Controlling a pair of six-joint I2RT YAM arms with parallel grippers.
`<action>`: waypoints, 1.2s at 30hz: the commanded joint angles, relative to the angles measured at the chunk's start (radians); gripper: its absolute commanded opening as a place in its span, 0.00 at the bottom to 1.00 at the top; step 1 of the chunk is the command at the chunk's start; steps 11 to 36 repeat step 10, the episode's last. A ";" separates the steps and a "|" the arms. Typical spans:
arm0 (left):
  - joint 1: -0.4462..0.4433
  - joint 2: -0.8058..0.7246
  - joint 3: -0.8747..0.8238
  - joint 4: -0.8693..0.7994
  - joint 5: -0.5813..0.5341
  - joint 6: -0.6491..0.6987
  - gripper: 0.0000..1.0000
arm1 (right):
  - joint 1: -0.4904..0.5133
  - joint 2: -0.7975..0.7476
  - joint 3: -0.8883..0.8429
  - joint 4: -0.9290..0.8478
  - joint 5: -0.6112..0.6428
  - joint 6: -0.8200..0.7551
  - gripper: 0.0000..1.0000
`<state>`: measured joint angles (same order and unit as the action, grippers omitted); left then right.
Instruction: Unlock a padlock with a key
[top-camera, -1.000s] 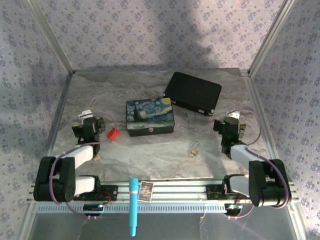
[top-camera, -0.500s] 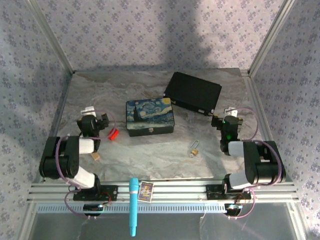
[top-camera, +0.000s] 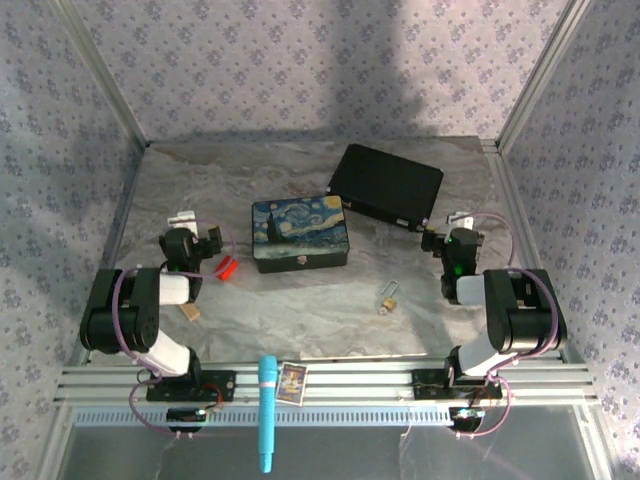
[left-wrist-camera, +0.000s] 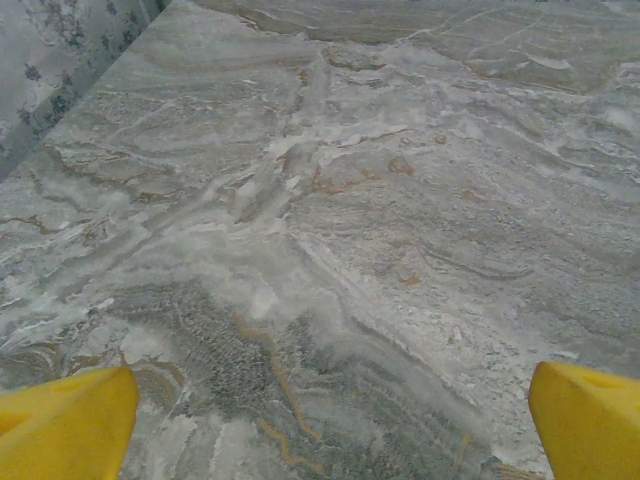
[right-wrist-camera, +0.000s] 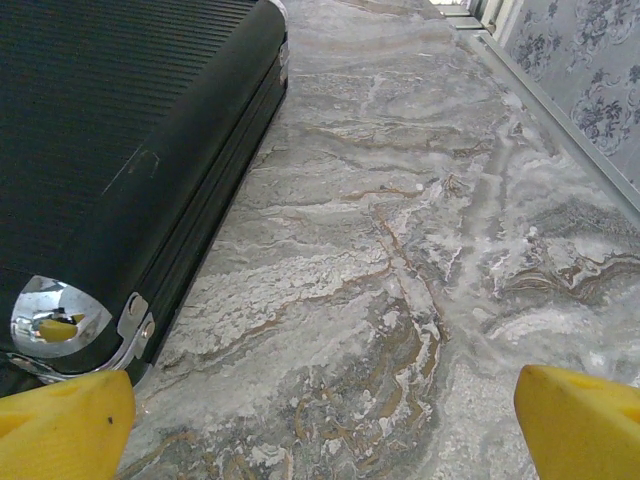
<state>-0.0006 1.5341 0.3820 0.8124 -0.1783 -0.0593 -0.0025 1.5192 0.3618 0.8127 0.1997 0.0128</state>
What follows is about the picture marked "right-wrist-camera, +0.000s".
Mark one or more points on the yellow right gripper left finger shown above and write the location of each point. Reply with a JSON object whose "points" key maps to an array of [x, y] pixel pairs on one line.
{"points": [[60, 430]]}

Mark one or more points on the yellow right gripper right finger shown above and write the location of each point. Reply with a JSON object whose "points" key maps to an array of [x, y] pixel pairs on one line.
{"points": [[590, 430]]}

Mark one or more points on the black ribbed case chrome corners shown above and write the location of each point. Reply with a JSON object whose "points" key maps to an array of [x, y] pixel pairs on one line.
{"points": [[100, 150]]}

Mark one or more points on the aluminium frame post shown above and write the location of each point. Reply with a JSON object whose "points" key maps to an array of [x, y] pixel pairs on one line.
{"points": [[480, 12]]}

